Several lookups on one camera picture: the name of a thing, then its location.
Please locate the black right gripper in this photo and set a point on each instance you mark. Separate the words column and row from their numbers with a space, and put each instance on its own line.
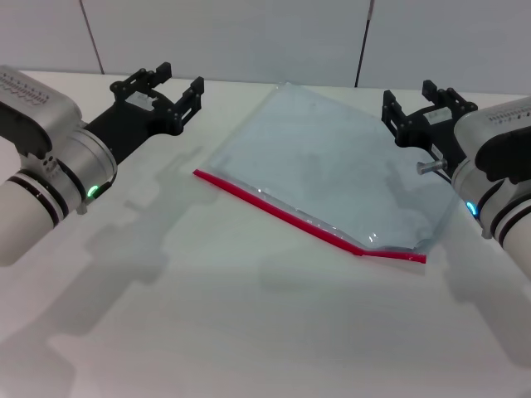
column 439, row 132

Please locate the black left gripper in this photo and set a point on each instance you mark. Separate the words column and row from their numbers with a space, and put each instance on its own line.
column 128, row 120

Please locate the clear document bag red zipper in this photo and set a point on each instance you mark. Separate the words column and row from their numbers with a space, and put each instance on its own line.
column 323, row 166

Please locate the silver bolt connector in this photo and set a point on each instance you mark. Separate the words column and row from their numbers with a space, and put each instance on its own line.
column 427, row 167

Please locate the thin black vertical pole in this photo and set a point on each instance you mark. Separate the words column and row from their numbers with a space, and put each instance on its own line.
column 361, row 45

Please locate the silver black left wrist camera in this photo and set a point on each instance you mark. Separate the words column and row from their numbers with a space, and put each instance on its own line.
column 37, row 108

